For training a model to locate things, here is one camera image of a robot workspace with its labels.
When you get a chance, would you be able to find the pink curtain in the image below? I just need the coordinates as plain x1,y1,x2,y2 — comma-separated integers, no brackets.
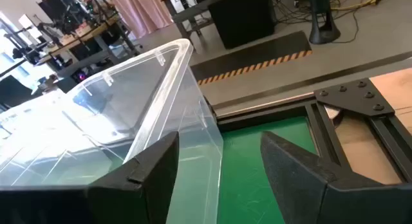
104,0,174,39

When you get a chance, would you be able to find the black floor stand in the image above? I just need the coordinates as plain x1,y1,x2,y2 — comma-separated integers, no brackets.
308,0,342,46

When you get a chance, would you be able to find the black stand cable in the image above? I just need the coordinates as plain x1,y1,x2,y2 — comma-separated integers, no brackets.
331,8,361,44

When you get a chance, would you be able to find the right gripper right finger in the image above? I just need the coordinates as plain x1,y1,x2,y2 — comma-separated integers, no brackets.
261,131,412,224

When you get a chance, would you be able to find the black hazard-striped floor mat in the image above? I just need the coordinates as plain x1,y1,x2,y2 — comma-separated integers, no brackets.
189,30,314,86

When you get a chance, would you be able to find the black cabinet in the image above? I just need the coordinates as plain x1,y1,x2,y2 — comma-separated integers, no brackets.
207,0,277,50

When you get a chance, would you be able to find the grey metal workbench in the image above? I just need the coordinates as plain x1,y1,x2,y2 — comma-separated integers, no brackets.
159,0,232,53

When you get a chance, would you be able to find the person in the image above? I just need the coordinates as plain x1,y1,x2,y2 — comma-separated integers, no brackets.
80,0,112,15

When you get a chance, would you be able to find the clear plastic bin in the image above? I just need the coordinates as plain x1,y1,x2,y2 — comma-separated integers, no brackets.
0,38,225,224

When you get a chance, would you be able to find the yellow floor cable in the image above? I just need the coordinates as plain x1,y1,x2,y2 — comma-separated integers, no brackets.
330,0,381,12

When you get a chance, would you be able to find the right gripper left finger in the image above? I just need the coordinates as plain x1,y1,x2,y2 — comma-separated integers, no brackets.
87,131,180,224

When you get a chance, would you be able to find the wooden top workbench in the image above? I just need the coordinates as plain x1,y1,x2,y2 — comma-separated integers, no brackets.
33,13,142,79

